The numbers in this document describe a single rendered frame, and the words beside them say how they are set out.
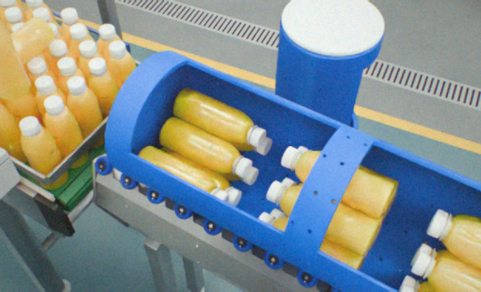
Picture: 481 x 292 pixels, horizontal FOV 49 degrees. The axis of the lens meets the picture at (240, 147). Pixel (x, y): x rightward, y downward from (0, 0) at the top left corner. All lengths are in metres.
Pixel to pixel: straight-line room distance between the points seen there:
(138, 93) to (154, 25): 2.15
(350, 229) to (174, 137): 0.42
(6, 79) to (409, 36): 2.45
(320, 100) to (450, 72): 1.62
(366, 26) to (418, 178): 0.54
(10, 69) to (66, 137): 0.21
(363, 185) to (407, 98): 1.91
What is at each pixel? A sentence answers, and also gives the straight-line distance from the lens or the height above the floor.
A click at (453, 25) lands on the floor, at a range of 3.36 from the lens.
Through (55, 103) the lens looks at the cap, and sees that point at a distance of 1.22.
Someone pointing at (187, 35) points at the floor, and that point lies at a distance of 3.07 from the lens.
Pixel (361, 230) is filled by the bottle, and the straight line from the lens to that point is 0.94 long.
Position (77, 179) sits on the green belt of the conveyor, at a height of 0.90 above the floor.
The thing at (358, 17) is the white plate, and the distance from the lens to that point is 1.52.
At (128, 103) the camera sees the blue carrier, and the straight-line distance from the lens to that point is 1.03.
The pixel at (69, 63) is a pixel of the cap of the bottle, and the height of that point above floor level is 1.10.
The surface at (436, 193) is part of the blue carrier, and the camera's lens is 1.11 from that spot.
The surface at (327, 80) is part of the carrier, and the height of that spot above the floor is 0.94.
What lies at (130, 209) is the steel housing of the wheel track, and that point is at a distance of 1.28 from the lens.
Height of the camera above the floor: 1.94
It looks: 51 degrees down
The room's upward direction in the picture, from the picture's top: straight up
